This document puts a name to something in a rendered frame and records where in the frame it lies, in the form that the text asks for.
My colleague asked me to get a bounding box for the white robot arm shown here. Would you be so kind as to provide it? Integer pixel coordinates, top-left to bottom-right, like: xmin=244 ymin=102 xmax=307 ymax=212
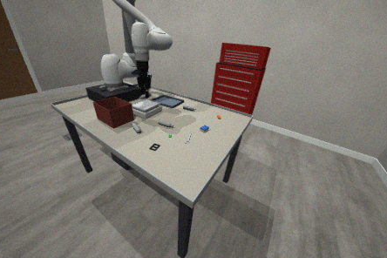
xmin=100 ymin=0 xmax=173 ymax=92

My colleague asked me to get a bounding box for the red open box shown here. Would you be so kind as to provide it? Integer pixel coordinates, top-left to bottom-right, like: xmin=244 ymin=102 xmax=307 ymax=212
xmin=93 ymin=97 xmax=134 ymax=128

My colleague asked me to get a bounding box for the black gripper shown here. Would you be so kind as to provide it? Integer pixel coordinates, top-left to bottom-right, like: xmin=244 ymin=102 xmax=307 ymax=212
xmin=136 ymin=61 xmax=152 ymax=98

